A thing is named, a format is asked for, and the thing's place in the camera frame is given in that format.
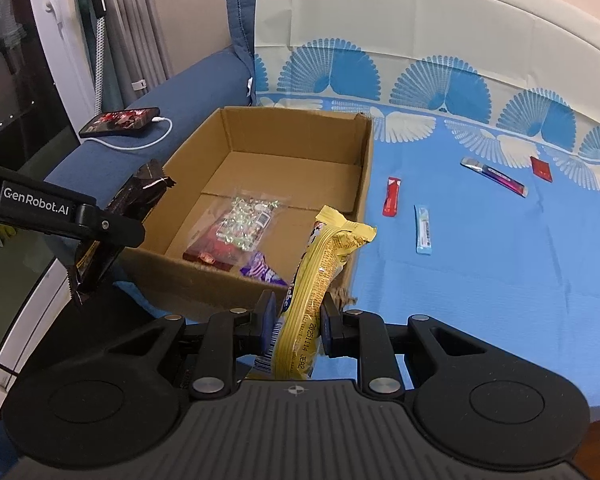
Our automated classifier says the black chocolate bar wrapper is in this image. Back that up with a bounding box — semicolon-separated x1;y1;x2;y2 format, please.
68;159;175;307

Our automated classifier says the yellow snack bar wrapper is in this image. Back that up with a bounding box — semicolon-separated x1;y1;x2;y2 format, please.
247;206;377;380

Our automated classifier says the light blue stick packet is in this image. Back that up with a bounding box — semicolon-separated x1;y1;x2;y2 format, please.
414;205;432;255

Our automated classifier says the red stick snack packet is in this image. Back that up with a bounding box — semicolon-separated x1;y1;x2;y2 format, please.
382;177;402;218

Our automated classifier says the clear bag of candies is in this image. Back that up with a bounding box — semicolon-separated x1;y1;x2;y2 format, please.
182;192;287;255

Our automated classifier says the purple pink stick packet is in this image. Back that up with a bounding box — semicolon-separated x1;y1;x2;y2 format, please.
460;157;528;197

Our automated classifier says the black smartphone red screen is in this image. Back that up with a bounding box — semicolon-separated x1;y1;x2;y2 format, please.
79;107;160;139

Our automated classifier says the purple snack wrapper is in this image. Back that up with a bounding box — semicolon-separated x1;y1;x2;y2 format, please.
240;252;287;287

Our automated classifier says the white blue patterned sofa cover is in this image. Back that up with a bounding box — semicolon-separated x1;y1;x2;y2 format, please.
254;0;600;408

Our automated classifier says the brown cardboard box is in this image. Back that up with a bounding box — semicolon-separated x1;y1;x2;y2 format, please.
118;107;373;322

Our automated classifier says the small red square packet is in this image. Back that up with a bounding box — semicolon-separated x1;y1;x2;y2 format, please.
530;156;553;182

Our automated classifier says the blue sofa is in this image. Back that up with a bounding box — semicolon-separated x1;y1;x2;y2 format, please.
0;0;261;321

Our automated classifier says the white charging cable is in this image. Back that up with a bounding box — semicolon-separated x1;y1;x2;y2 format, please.
82;116;174;152

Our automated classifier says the white window frame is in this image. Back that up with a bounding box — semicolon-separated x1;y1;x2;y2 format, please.
30;0;95;131

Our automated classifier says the braided steamer hose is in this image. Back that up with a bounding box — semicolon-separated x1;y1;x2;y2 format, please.
92;14;106;117

